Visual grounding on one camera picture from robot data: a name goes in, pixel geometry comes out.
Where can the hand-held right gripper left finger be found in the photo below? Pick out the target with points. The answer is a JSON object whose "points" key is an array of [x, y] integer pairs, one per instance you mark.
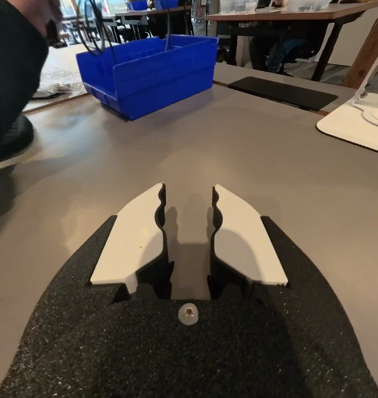
{"points": [[130, 242]]}

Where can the wooden post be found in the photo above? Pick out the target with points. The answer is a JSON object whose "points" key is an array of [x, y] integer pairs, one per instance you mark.
{"points": [[369, 56]]}

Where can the clear plastic sheet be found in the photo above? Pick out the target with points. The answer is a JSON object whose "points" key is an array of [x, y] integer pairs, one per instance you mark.
{"points": [[61, 80]]}

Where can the black rectangular desk pad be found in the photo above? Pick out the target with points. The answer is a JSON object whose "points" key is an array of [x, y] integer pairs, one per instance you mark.
{"points": [[282, 91]]}

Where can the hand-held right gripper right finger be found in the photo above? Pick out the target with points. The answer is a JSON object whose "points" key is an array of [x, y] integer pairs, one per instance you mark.
{"points": [[251, 242]]}

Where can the white board stand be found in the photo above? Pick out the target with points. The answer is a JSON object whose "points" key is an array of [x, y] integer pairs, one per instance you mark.
{"points": [[344, 127]]}

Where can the small blue bin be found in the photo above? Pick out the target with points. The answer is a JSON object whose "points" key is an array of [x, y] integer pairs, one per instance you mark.
{"points": [[165, 3], [136, 4]]}

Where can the blue plastic bin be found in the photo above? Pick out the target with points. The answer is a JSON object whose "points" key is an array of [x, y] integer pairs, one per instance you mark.
{"points": [[151, 84]]}

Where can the wooden background table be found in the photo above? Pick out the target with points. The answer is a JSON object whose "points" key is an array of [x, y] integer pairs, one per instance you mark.
{"points": [[269, 15]]}

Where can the dark background table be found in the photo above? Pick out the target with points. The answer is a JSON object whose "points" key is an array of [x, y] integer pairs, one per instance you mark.
{"points": [[164, 11]]}

